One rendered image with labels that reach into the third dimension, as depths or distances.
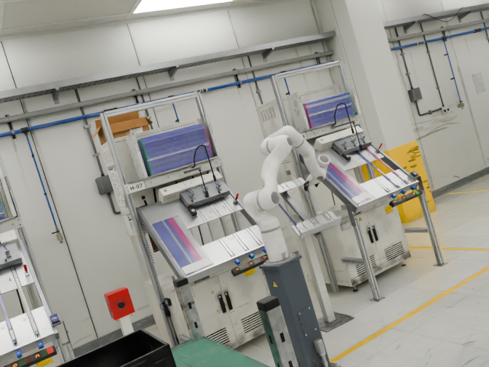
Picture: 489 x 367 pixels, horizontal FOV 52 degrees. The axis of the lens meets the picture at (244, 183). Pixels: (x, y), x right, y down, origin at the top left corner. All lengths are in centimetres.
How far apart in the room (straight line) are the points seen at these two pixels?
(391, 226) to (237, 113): 218
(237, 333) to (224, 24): 352
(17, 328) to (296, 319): 151
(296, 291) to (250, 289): 84
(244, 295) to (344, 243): 98
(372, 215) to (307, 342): 169
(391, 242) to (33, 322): 288
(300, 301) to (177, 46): 342
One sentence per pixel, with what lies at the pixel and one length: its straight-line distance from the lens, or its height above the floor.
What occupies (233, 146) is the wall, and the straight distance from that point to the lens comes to 551.
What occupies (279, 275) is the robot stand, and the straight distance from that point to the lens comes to 282.
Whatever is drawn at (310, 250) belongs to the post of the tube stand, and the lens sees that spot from 360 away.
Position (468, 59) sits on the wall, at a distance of 844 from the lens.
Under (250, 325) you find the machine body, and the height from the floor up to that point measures 16.
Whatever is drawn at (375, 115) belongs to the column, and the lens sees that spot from 612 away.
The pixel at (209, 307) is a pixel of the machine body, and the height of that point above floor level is 40.
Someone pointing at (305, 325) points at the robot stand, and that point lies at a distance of 294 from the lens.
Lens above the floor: 135
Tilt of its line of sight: 3 degrees down
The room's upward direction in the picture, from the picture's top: 17 degrees counter-clockwise
